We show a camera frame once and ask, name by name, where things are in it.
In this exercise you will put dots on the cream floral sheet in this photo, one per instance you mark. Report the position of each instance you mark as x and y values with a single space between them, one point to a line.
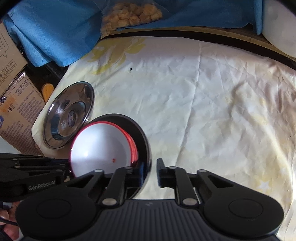
196 104

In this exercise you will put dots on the white pillow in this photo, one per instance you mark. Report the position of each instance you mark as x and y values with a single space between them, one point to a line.
279 25

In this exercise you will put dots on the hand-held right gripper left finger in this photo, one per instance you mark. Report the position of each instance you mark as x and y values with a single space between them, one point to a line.
136 177

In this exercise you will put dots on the printed cardboard box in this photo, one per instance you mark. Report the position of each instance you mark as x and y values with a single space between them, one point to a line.
18 120

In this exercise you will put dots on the stainless steel plate with sticker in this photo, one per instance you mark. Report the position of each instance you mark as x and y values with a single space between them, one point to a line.
69 115

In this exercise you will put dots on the person's left hand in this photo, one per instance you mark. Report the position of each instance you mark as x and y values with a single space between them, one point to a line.
9 231

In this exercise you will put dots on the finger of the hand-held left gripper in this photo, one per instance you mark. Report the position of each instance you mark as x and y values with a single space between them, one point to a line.
41 167
27 158

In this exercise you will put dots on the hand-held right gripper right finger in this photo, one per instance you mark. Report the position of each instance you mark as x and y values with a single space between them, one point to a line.
160 171

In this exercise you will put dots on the clear bag of yellow snacks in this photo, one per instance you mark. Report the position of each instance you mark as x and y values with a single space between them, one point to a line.
134 14

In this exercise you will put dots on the blue cloth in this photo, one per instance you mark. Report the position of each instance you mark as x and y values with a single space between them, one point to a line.
57 34

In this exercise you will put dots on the white bowl with red rim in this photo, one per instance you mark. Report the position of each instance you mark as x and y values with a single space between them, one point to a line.
99 148

